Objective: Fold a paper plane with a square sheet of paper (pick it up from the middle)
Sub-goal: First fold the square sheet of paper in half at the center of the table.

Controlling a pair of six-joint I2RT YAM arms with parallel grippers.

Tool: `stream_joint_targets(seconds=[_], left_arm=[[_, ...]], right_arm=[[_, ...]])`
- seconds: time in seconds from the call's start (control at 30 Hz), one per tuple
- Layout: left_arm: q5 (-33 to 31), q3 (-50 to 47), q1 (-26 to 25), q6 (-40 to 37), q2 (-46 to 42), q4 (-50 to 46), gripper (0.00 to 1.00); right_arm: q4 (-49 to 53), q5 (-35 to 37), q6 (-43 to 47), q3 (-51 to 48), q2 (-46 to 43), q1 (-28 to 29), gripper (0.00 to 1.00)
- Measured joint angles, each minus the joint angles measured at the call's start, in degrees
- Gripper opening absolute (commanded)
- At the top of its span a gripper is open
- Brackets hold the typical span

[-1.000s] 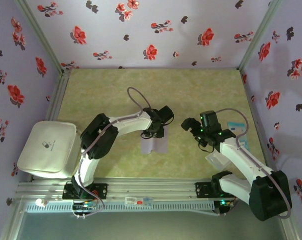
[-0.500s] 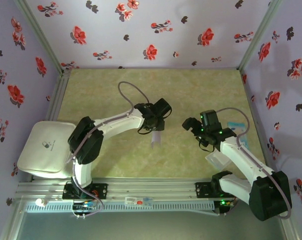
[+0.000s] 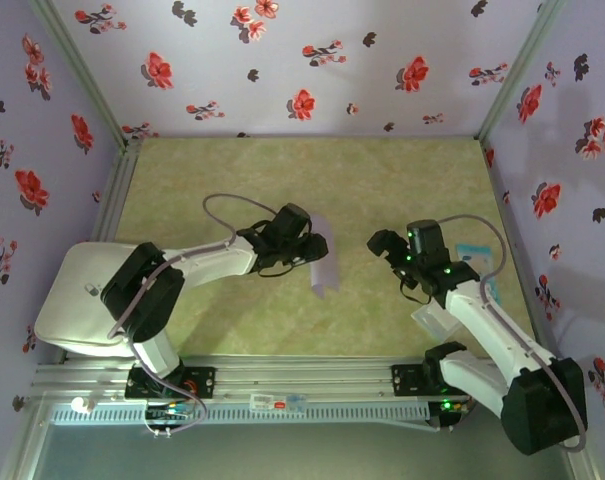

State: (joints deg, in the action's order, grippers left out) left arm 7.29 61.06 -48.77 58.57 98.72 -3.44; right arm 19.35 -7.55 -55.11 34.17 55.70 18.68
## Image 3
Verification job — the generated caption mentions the lilac paper sheet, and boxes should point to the lilac paper sheet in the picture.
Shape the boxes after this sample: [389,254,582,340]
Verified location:
[309,213,342,300]

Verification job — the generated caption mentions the clear plastic box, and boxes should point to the clear plastic box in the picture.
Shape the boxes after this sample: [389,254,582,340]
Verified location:
[411,299,463,342]

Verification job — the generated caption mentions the blue wet wipes packet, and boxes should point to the blue wet wipes packet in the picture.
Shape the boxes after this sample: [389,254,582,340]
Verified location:
[454,243,503,306]

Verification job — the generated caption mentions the circuit board with green light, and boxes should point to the circuit board with green light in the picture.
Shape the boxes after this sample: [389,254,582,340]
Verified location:
[437,398,472,417]

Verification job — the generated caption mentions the white red label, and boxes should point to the white red label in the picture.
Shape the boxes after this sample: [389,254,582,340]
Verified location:
[250,393,288,412]

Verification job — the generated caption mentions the lilac right arm cable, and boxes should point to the lilac right arm cable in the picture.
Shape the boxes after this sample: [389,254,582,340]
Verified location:
[436,213,589,454]

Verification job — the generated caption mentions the lilac arm cable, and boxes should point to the lilac arm cable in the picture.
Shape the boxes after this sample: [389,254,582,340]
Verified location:
[105,193,286,437]
[436,213,589,454]

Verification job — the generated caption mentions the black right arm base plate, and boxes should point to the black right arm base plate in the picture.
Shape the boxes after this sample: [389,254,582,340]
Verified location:
[390,363,483,397]

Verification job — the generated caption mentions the aluminium side rail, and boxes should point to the aluminium side rail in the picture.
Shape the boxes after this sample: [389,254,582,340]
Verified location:
[481,138,548,346]
[90,138,143,244]

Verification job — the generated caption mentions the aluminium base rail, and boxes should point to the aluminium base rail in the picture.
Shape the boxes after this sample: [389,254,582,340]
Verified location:
[31,355,508,402]

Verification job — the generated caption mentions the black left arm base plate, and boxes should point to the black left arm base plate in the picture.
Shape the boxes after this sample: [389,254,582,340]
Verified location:
[125,366,217,400]

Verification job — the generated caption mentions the white slotted cable duct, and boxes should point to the white slotted cable duct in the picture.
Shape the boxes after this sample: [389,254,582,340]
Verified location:
[49,402,431,426]

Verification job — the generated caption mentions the lilac left arm cable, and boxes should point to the lilac left arm cable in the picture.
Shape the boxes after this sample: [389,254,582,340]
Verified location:
[105,193,286,437]

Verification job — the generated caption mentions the circuit board with coloured wires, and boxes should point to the circuit board with coloured wires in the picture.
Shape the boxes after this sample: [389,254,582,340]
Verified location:
[145,399,196,422]

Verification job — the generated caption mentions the aluminium corner post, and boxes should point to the aluminium corner post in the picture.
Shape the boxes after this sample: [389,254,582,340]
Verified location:
[29,0,133,146]
[474,0,568,144]

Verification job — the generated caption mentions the aluminium lower frame bar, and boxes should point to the aluminium lower frame bar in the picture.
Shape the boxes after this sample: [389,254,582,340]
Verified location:
[0,394,51,480]
[564,447,601,480]

